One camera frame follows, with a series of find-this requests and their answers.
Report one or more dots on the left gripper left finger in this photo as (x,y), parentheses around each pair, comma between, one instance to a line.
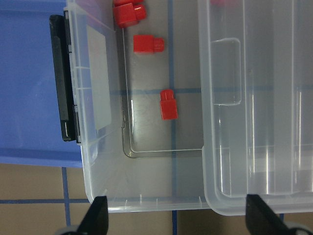
(96,220)

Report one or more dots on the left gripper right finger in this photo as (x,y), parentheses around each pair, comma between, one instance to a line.
(261,219)

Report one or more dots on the red block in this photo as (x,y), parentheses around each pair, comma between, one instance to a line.
(123,2)
(148,44)
(129,14)
(168,105)

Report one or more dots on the clear plastic box lid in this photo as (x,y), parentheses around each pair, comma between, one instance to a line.
(256,61)

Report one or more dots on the blue plastic tray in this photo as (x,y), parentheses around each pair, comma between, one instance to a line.
(30,131)

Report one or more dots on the clear plastic storage box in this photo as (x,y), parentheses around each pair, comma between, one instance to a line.
(129,154)

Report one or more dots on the black box latch handle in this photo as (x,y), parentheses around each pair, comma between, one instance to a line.
(61,50)

